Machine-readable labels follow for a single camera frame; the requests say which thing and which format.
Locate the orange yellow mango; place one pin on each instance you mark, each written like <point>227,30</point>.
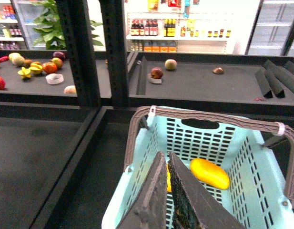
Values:
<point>209,173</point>

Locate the pale round fruit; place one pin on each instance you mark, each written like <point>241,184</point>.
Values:
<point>170,64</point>

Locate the white tape roll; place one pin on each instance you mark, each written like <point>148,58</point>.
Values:
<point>54,78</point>

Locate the red apple on tray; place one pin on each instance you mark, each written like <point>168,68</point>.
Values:
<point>156,73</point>

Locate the yellow star fruit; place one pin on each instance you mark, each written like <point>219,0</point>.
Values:
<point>25,73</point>

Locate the black fruit display shelf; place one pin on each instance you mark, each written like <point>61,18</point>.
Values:
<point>61,158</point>

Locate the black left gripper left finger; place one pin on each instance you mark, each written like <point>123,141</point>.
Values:
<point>149,208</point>

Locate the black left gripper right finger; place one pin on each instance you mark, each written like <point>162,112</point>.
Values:
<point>194,206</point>

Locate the green potted plant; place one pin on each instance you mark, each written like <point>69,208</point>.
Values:
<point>48,26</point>

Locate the light blue plastic basket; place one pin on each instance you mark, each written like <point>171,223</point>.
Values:
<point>255,161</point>

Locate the yellow lemon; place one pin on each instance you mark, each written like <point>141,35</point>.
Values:
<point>169,188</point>

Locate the brown basket handle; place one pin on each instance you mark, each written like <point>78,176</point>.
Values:
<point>276,128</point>

